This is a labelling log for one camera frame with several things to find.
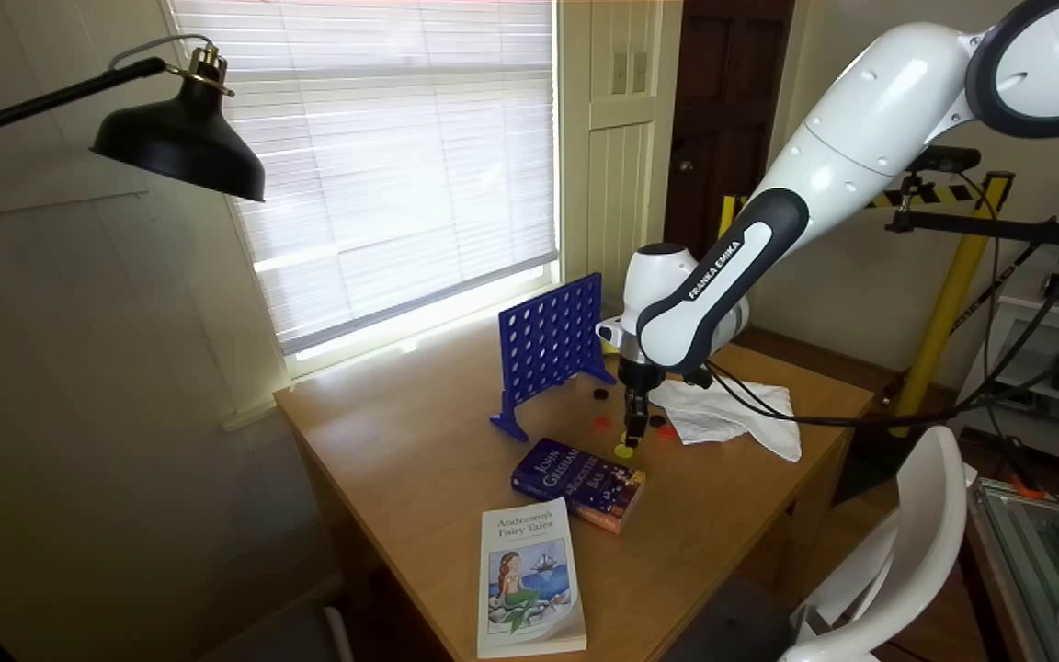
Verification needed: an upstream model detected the black camera on stand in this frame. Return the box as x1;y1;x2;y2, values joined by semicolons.
912;143;987;175

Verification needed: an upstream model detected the white mermaid cover book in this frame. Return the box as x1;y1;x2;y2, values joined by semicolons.
475;493;593;662

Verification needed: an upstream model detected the white towel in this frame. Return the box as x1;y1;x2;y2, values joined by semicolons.
649;375;810;467

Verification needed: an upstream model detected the short yellow post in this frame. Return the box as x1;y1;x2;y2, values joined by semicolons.
713;190;743;243

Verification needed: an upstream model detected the black desk lamp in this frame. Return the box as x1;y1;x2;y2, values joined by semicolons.
0;34;267;207

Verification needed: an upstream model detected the white plastic chair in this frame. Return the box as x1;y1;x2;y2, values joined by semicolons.
778;418;982;662

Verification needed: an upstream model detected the blue Connect Four grid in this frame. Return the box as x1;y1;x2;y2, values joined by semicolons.
489;267;616;444

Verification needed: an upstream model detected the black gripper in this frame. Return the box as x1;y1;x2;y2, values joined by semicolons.
613;353;679;451

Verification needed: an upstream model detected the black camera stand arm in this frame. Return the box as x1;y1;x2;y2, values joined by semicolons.
881;169;1059;267

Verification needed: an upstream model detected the tall yellow post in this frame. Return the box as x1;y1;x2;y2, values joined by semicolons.
885;169;1018;427

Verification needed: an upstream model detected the white shelf unit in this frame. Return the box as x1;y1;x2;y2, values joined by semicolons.
982;290;1059;482

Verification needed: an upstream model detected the black cable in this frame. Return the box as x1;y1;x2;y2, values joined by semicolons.
707;214;1059;433

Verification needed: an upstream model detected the black yellow hazard tape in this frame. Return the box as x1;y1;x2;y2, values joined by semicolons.
870;179;982;214

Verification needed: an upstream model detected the white window blind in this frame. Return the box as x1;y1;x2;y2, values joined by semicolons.
163;0;559;360

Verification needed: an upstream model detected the grey metal equipment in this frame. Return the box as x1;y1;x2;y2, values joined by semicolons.
967;476;1059;662

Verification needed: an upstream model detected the dark brown door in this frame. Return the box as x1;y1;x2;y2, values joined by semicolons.
661;0;799;251

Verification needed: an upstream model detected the cream panelled shutter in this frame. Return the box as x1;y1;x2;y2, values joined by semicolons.
550;0;689;316

